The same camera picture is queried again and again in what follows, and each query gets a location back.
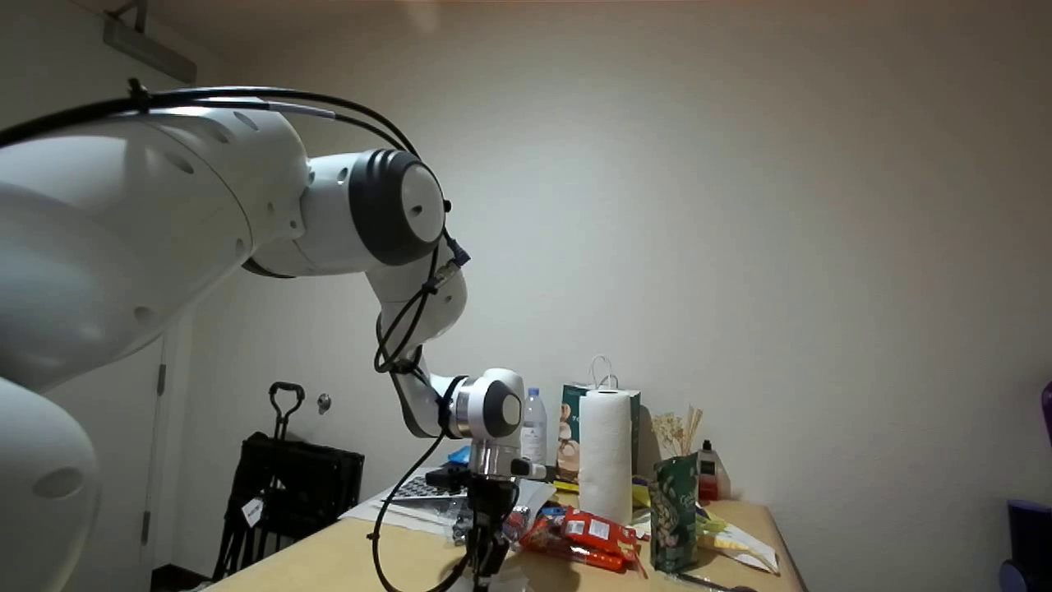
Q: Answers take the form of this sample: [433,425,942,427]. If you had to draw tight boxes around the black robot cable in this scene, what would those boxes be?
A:
[0,79,476,592]

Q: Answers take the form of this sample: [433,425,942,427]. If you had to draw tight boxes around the clear plastic water bottle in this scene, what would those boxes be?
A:
[518,385,547,480]

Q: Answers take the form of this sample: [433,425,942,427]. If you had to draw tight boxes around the black folding crate cart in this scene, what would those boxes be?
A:
[210,378,368,578]

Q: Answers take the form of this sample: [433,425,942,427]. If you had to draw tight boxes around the black and white keyboard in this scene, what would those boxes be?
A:
[386,470,469,511]

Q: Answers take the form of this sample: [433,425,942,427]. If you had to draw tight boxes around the purple object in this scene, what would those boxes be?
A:
[997,378,1052,592]

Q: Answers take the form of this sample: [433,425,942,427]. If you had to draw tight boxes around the yellow green packet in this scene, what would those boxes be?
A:
[700,516,784,578]

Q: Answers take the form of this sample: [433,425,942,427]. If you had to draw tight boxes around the red snack packets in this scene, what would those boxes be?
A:
[508,502,645,575]

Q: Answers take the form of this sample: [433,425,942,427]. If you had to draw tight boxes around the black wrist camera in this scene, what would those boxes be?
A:
[419,467,476,494]

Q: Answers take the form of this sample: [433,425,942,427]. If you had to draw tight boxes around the grey door closer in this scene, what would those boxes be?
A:
[100,0,200,85]

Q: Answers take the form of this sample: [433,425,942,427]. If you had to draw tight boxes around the dark green snack bag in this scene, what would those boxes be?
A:
[648,449,705,578]

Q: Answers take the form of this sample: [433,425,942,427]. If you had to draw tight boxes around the wooden reed sticks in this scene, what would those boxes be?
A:
[654,405,705,459]

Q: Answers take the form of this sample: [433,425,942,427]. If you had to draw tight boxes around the white paper towel roll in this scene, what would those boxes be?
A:
[574,385,641,526]

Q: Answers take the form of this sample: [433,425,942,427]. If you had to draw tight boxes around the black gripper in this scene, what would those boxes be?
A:
[463,474,523,592]

